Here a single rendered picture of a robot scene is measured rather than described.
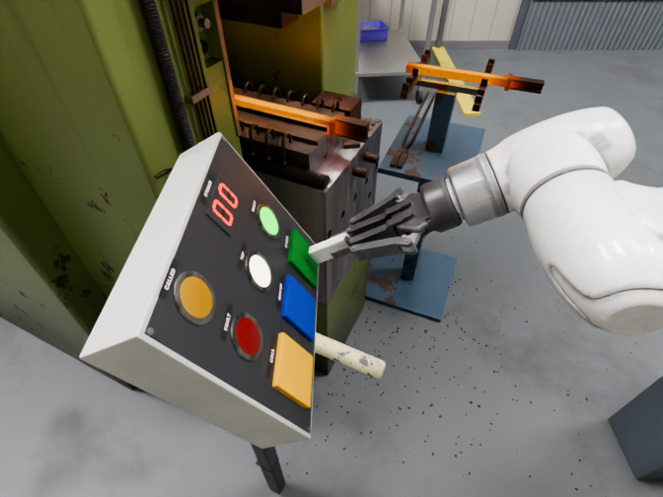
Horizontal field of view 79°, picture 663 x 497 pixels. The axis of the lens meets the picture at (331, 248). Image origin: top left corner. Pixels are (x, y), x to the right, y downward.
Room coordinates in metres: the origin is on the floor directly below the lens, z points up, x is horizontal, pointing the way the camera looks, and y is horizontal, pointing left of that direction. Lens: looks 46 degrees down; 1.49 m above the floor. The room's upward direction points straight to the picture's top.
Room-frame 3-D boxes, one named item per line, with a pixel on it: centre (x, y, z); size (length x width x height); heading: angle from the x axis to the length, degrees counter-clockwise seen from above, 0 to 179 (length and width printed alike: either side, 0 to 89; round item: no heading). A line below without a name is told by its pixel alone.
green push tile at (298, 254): (0.45, 0.05, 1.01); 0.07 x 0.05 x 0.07; 179
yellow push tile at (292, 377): (0.25, 0.05, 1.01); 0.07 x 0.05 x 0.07; 179
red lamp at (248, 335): (0.25, 0.10, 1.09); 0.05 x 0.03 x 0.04; 154
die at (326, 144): (0.98, 0.20, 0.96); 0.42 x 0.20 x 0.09; 64
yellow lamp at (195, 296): (0.25, 0.14, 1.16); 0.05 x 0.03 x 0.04; 154
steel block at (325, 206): (1.04, 0.18, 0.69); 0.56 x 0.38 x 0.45; 64
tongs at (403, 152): (1.41, -0.32, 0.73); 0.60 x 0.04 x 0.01; 159
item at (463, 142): (1.26, -0.37, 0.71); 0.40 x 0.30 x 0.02; 158
